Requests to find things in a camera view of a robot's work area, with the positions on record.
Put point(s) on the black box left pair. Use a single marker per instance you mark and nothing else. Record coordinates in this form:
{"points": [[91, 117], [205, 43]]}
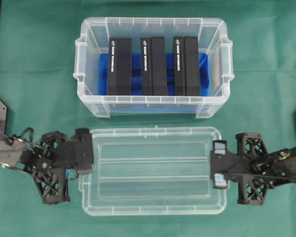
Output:
{"points": [[120, 66]]}

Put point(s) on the clear plastic box lid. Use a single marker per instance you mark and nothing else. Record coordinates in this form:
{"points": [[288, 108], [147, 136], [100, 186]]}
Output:
{"points": [[152, 171]]}

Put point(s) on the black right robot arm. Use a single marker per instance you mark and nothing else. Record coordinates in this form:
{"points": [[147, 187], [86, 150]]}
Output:
{"points": [[285, 165]]}

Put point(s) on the black box middle pair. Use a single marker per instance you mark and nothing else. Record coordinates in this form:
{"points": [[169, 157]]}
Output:
{"points": [[153, 66]]}

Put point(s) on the black box right pair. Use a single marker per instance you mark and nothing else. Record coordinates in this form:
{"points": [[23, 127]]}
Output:
{"points": [[186, 66]]}

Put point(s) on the black box pair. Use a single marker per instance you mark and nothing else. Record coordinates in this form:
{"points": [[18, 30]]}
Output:
{"points": [[120, 66], [186, 66], [153, 66]]}

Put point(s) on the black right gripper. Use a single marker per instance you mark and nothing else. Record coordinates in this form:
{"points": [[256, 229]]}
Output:
{"points": [[254, 172]]}

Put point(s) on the clear plastic storage box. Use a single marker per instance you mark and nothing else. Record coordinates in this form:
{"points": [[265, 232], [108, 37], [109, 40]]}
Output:
{"points": [[92, 59]]}

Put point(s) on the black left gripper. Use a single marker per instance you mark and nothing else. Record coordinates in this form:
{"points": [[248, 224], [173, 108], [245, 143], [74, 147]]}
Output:
{"points": [[42, 162]]}

